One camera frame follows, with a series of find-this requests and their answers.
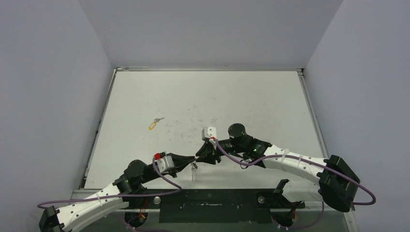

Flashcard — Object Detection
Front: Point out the silver key with ring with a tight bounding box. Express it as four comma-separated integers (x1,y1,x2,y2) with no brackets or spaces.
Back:
154,117,164,123

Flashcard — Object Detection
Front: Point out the silver carabiner keyring with rings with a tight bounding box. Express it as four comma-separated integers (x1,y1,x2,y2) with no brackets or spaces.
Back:
191,161,198,182

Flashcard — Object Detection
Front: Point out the aluminium front rail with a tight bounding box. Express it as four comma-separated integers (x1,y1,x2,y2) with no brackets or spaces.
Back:
70,189,337,212

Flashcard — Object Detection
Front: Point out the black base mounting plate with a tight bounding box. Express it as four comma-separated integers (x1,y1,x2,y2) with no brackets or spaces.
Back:
126,188,305,223

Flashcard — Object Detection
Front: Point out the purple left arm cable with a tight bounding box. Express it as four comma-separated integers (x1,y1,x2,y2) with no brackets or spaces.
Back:
37,157,182,232

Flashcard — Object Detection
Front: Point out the yellow key tag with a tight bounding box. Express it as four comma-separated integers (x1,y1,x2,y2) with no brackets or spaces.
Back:
148,121,157,130

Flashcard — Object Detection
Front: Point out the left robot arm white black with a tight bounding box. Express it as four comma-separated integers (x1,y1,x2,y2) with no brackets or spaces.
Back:
38,152,196,232

